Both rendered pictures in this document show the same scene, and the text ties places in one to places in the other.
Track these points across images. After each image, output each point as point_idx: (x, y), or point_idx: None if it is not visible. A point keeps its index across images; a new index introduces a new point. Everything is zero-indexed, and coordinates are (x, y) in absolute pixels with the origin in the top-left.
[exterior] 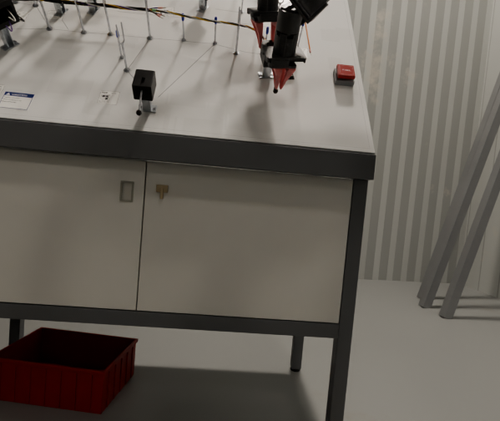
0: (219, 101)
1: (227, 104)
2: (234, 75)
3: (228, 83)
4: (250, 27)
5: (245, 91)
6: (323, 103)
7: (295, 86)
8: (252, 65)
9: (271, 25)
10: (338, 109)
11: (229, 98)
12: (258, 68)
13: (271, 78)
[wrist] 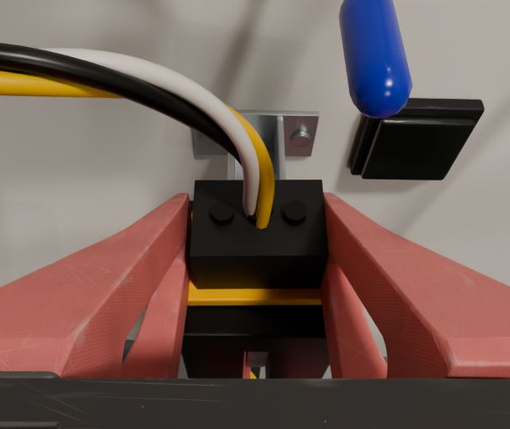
0: None
1: (18, 263)
2: (8, 122)
3: None
4: None
5: (104, 218)
6: (489, 272)
7: (413, 204)
8: (151, 31)
9: (381, 334)
10: None
11: (16, 241)
12: (203, 71)
13: (286, 157)
